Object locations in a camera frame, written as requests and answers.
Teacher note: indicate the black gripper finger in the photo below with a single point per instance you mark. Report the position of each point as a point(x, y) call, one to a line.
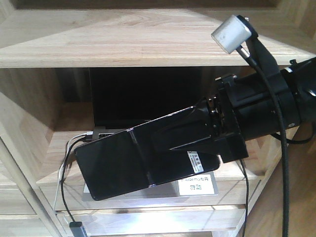
point(196, 117)
point(176, 136)

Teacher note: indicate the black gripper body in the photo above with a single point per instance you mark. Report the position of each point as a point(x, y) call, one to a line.
point(248, 112)

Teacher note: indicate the black foldable smartphone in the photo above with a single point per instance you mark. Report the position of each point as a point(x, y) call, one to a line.
point(143, 156)

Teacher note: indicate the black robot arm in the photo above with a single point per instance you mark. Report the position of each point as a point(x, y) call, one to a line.
point(301, 81)

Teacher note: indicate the grey laptop computer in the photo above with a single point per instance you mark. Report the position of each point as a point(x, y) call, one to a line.
point(123, 98)

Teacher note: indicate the light wooden shelf unit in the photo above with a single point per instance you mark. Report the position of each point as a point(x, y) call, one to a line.
point(45, 45)

